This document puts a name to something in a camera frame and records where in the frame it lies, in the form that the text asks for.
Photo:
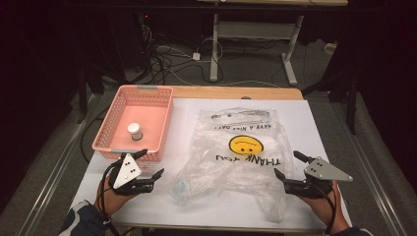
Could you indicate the black metal stand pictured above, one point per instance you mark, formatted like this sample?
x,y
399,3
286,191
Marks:
x,y
82,98
352,105

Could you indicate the metal floor rail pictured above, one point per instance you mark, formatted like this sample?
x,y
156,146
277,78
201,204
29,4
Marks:
x,y
49,183
380,193

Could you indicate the small white-capped bottle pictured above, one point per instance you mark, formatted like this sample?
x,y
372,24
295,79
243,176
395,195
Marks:
x,y
134,128

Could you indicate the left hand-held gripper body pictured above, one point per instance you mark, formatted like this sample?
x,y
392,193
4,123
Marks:
x,y
127,172

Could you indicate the person's right hand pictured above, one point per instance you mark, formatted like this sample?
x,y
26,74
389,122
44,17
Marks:
x,y
323,208

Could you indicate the small beige box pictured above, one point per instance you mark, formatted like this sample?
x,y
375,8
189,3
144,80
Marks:
x,y
329,48

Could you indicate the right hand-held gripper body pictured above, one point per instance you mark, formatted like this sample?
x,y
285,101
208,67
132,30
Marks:
x,y
323,170

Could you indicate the person's left hand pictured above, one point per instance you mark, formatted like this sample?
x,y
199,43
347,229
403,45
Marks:
x,y
113,201

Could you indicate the white table board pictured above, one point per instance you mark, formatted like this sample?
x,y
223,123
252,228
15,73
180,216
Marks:
x,y
183,131

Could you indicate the clear smiley plastic bag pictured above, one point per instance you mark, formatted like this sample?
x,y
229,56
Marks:
x,y
209,154

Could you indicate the pink plastic basket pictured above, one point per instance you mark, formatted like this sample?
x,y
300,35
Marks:
x,y
149,113

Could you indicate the white power adapter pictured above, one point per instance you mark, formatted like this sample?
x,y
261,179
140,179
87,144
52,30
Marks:
x,y
196,56

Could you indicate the white metal desk frame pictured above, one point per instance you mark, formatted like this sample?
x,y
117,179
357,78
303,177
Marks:
x,y
255,30

